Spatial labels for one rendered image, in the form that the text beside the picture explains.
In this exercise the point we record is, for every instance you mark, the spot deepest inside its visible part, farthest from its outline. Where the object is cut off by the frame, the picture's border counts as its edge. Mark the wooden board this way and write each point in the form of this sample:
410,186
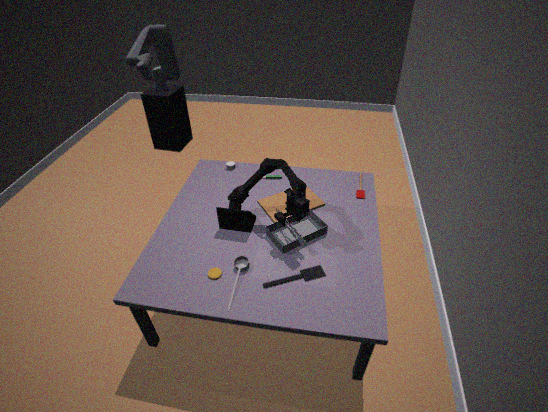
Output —
269,204

